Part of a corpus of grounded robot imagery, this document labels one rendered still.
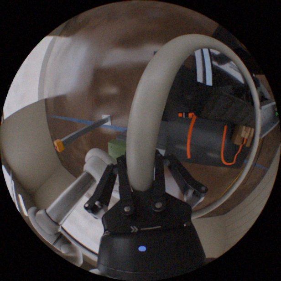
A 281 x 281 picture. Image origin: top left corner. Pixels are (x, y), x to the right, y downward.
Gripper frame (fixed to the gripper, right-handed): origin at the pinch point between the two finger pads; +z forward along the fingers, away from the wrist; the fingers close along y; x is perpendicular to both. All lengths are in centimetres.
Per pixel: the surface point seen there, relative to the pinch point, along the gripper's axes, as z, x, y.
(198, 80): 27, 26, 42
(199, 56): 23, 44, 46
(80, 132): 88, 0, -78
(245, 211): -88, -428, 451
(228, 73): 12, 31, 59
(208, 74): 20, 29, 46
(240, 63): -10.1, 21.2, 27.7
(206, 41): -10.6, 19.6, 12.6
